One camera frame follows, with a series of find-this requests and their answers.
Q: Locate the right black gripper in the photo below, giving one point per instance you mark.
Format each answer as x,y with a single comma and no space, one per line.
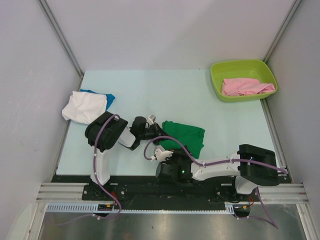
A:
182,152

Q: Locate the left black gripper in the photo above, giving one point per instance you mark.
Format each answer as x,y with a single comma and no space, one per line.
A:
158,130

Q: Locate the green t shirt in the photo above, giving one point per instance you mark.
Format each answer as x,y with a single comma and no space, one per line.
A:
191,137

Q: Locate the lime green plastic basin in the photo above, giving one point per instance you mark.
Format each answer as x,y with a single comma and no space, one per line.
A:
245,68

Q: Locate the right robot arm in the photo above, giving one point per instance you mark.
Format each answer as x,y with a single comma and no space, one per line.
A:
251,166

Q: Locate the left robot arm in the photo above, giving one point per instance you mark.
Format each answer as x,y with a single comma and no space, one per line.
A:
109,129

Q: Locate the blue t shirt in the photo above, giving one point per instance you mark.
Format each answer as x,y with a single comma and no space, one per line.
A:
109,97

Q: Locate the white t shirt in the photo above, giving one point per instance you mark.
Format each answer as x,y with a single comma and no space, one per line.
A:
84,107

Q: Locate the pink t shirt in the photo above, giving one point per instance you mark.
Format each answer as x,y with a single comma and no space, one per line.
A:
234,87

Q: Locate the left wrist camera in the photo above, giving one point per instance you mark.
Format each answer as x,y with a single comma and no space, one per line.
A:
151,119

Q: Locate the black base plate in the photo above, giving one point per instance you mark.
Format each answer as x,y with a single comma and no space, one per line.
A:
147,193

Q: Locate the aluminium rail right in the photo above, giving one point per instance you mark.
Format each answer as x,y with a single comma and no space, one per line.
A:
284,193

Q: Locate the aluminium rail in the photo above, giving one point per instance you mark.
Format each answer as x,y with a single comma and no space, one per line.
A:
60,192
284,193

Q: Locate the aluminium rail left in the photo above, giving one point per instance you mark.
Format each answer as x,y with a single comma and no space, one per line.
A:
60,192

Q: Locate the left aluminium frame post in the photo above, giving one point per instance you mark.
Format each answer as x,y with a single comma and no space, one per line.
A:
48,13

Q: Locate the aluminium frame post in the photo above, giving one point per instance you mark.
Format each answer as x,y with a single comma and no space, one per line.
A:
48,13
282,29

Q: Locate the right aluminium frame post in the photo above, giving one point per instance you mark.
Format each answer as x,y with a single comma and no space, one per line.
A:
282,29

